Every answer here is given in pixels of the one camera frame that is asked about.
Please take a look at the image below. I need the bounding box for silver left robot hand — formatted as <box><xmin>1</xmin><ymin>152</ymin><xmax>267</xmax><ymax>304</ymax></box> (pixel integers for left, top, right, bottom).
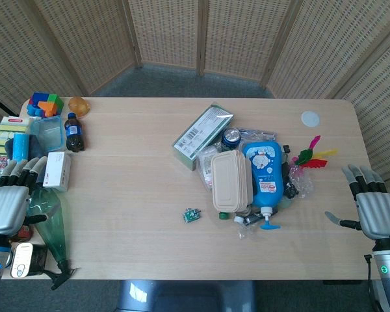
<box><xmin>0</xmin><ymin>155</ymin><xmax>49</xmax><ymax>236</ymax></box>

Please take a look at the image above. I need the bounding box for orange transparent dome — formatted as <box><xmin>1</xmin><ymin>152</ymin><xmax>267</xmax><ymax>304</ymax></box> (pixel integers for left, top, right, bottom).
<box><xmin>68</xmin><ymin>96</ymin><xmax>92</xmax><ymax>119</ymax></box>

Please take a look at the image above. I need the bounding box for dark tin can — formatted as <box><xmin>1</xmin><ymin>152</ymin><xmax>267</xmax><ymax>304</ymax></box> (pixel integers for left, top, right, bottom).
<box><xmin>28</xmin><ymin>244</ymin><xmax>50</xmax><ymax>274</ymax></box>

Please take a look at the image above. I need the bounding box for woven folding screen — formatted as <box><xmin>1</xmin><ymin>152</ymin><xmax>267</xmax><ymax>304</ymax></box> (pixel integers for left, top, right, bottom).
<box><xmin>0</xmin><ymin>0</ymin><xmax>390</xmax><ymax>183</ymax></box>

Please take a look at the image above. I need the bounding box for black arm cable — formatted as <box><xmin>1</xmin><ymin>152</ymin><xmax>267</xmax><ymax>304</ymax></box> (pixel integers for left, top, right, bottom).
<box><xmin>363</xmin><ymin>253</ymin><xmax>383</xmax><ymax>312</ymax></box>

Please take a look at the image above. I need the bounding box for clear bag with black parts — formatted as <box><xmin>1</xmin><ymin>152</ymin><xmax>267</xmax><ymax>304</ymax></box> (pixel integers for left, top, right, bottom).
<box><xmin>281</xmin><ymin>144</ymin><xmax>314</xmax><ymax>200</ymax></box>

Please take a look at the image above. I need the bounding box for black item in clear bag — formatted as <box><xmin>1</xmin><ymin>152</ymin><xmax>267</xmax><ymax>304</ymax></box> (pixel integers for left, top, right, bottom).
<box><xmin>237</xmin><ymin>211</ymin><xmax>265</xmax><ymax>241</ymax></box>

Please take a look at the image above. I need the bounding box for white round lid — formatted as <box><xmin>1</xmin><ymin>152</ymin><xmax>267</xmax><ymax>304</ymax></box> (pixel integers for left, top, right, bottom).
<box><xmin>300</xmin><ymin>110</ymin><xmax>321</xmax><ymax>129</ymax></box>

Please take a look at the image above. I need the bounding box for crushed green plastic bottle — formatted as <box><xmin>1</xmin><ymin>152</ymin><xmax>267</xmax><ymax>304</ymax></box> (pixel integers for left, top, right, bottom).
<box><xmin>26</xmin><ymin>186</ymin><xmax>70</xmax><ymax>265</ymax></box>

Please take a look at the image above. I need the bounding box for green cardboard box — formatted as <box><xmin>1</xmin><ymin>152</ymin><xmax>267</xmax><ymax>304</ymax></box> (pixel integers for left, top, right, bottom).
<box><xmin>172</xmin><ymin>103</ymin><xmax>234</xmax><ymax>172</ymax></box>

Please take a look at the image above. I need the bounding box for blue plastic food container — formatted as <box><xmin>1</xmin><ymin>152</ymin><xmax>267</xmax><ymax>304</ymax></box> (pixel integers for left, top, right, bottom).
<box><xmin>29</xmin><ymin>116</ymin><xmax>68</xmax><ymax>154</ymax></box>

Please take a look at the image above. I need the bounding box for silver foil packet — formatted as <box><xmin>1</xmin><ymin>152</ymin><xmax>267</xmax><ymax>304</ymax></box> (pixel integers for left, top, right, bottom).
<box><xmin>237</xmin><ymin>127</ymin><xmax>278</xmax><ymax>143</ymax></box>

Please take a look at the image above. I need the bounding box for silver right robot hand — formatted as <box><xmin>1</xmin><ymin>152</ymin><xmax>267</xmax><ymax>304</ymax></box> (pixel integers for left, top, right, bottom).
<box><xmin>324</xmin><ymin>164</ymin><xmax>390</xmax><ymax>241</ymax></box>

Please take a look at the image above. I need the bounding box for clear snack bag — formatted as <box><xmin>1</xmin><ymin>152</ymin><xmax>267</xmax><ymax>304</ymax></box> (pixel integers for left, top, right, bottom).
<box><xmin>197</xmin><ymin>145</ymin><xmax>222</xmax><ymax>192</ymax></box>

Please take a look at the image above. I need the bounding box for colourful block puzzle cube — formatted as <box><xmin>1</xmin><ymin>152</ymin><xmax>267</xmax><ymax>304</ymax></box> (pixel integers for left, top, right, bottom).
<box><xmin>26</xmin><ymin>92</ymin><xmax>65</xmax><ymax>119</ymax></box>

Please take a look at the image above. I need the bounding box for colourful feather shuttlecock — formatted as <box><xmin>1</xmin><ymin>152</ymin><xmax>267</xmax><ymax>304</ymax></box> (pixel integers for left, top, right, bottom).
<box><xmin>290</xmin><ymin>135</ymin><xmax>339</xmax><ymax>170</ymax></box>

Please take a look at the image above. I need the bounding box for light blue roll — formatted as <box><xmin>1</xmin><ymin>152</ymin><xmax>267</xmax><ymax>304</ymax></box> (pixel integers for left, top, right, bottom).
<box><xmin>12</xmin><ymin>132</ymin><xmax>31</xmax><ymax>164</ymax></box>

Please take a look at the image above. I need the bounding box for small cola bottle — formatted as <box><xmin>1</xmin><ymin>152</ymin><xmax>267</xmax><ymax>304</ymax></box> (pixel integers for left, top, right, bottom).
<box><xmin>64</xmin><ymin>112</ymin><xmax>86</xmax><ymax>153</ymax></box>

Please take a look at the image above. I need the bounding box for yellow sponge pack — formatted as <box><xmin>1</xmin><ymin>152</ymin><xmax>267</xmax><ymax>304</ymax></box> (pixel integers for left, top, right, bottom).
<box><xmin>0</xmin><ymin>116</ymin><xmax>34</xmax><ymax>155</ymax></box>

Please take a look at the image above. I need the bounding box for blue cartoon pump bottle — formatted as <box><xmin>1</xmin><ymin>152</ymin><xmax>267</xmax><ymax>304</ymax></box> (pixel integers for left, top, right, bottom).
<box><xmin>242</xmin><ymin>140</ymin><xmax>285</xmax><ymax>231</ymax></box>

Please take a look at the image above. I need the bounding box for beige lunch box stack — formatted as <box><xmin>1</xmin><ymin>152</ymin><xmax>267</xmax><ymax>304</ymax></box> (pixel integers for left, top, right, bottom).
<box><xmin>211</xmin><ymin>149</ymin><xmax>255</xmax><ymax>214</ymax></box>

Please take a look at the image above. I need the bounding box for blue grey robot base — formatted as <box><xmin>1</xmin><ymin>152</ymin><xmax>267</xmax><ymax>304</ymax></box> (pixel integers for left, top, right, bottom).
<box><xmin>114</xmin><ymin>279</ymin><xmax>258</xmax><ymax>312</ymax></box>

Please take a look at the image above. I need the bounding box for white rounded card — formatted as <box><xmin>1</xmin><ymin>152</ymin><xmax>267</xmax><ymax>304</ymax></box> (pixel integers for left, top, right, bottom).
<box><xmin>10</xmin><ymin>242</ymin><xmax>34</xmax><ymax>279</ymax></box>

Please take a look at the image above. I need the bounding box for white cardboard box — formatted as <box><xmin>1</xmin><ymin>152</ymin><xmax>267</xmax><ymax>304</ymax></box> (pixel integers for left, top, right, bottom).
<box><xmin>42</xmin><ymin>151</ymin><xmax>73</xmax><ymax>192</ymax></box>

